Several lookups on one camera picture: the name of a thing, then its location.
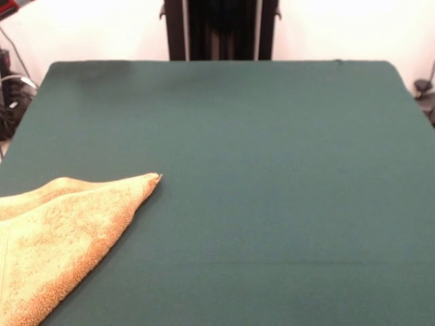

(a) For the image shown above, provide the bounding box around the orange terry towel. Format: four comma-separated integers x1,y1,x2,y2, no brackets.
0,172,163,326

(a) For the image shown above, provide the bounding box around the dark green table cloth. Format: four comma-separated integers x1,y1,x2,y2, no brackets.
0,60,435,326

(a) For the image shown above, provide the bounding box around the black equipment base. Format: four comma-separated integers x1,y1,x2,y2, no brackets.
421,98,435,129

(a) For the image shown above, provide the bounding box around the black power adapter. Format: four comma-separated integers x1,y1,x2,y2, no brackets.
0,48,11,74

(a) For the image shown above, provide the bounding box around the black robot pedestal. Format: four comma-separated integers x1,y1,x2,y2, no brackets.
159,0,283,62

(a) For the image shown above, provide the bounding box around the black cable bundle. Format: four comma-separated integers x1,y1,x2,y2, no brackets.
0,67,39,142

